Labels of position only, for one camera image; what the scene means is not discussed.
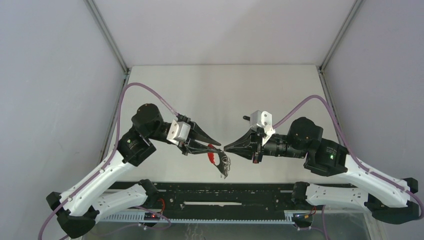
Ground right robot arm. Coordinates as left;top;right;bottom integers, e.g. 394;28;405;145
224;117;420;225

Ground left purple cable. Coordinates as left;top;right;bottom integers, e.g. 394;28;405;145
37;82;181;240

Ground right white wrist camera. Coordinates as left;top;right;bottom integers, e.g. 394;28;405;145
249;110;276;136

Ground white slotted cable duct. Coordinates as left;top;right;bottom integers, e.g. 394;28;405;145
99;210;302;225

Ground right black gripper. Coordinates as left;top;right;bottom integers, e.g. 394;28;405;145
224;126;307;163

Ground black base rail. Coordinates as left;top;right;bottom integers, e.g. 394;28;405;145
105;180;319;221

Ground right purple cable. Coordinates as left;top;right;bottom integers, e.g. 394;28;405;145
272;95;424;220

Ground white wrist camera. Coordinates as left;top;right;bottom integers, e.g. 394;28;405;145
249;110;276;136
166;119;191;146

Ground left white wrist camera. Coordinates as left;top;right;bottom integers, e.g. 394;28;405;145
166;119;191;146

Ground purple cable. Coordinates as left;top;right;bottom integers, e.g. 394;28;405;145
37;82;181;240
272;95;424;220

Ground red handled keyring holder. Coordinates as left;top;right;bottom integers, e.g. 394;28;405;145
207;144;231;179

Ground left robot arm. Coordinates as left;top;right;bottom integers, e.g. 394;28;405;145
46;103;221;239

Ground black tagged key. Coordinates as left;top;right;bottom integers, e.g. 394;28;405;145
242;115;251;121

